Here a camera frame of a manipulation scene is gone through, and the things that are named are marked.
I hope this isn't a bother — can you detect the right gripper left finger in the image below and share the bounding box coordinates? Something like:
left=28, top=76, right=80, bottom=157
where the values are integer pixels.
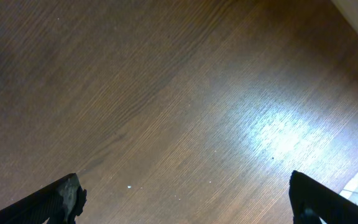
left=0, top=173, right=87, bottom=224

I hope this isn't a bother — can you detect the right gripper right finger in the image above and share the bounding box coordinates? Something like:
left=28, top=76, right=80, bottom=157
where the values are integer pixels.
left=289, top=170, right=358, bottom=224

